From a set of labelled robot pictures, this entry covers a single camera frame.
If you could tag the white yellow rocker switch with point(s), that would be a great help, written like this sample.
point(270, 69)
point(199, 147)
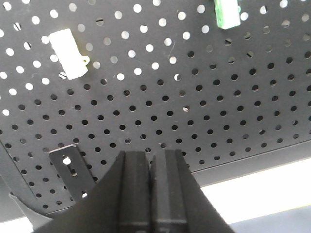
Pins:
point(65, 47)

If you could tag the white green rocker switch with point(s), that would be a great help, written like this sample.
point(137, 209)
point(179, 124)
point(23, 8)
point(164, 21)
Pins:
point(227, 13)

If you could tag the left black pegboard clamp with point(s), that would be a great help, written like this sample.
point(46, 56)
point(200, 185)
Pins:
point(76, 181)

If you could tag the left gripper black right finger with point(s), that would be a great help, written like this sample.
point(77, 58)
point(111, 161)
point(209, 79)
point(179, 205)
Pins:
point(178, 205)

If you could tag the white standing desk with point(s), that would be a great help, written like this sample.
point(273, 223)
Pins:
point(275, 200)

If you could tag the black perforated pegboard panel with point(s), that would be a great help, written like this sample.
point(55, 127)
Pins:
point(162, 76)

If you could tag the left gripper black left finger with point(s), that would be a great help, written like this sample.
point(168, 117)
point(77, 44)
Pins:
point(119, 203)

